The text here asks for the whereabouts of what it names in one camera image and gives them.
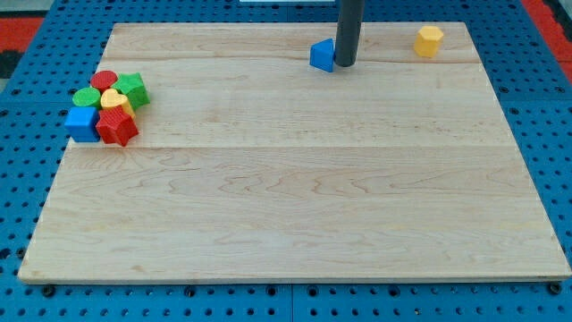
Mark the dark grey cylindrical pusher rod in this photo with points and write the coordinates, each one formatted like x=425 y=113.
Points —
x=348 y=32

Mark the blue triangle block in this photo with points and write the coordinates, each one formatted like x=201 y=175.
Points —
x=322 y=55

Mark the yellow hexagon block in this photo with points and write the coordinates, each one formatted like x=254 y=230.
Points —
x=428 y=41

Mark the wooden board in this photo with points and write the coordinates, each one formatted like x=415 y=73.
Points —
x=253 y=167

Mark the green star block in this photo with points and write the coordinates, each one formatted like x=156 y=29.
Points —
x=132 y=86

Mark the yellow heart block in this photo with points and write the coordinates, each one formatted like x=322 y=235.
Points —
x=111 y=98

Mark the red star block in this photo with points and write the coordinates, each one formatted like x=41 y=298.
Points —
x=116 y=126

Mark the red cylinder block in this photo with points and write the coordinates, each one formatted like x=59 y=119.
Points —
x=103 y=80

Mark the green cylinder block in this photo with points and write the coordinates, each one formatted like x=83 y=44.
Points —
x=88 y=96

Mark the blue cube block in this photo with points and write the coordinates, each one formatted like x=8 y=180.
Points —
x=81 y=123

